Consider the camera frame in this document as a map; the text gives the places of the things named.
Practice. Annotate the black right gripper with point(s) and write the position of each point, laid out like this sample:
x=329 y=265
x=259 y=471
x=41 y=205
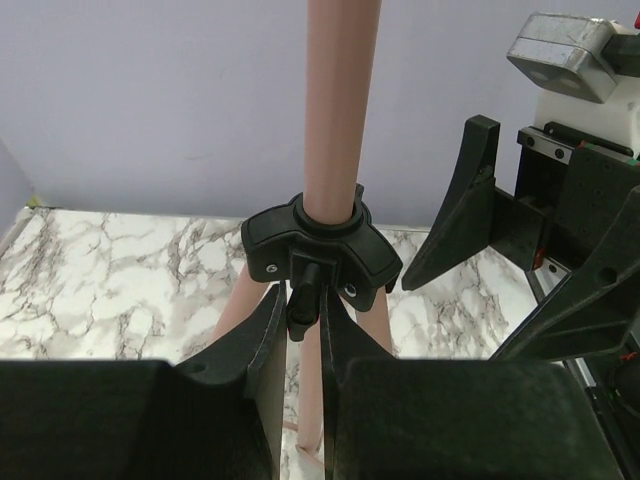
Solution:
x=570 y=187

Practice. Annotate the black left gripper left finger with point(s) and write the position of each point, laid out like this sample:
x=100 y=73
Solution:
x=216 y=415

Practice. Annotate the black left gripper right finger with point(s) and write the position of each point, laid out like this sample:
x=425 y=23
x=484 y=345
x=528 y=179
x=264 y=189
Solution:
x=389 y=418

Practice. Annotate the pink music stand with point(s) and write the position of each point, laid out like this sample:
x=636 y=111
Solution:
x=341 y=39

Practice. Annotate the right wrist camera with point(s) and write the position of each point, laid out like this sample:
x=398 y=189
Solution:
x=588 y=70

